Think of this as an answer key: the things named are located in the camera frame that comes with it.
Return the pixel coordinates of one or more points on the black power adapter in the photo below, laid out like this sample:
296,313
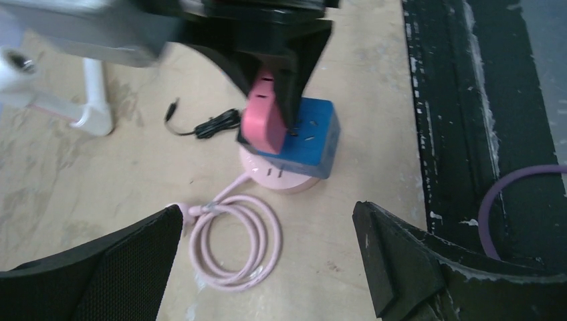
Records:
229,120

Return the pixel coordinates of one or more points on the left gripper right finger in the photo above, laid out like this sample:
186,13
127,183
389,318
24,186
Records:
415,275

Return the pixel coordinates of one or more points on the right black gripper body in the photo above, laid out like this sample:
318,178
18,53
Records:
207,26

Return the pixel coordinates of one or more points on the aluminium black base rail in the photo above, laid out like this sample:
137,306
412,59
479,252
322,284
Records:
489,91

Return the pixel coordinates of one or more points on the blue cube socket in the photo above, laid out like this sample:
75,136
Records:
310,148

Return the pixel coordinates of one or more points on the white PVC pipe frame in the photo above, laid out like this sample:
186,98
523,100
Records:
20,88

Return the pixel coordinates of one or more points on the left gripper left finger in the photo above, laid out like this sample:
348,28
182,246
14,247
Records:
120,276

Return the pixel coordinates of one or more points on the pink square plug adapter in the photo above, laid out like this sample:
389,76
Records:
261,124

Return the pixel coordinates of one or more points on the round pink power socket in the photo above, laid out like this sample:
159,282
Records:
273,178

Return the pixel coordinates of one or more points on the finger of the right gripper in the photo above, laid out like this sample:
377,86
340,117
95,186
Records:
293,55
240,68

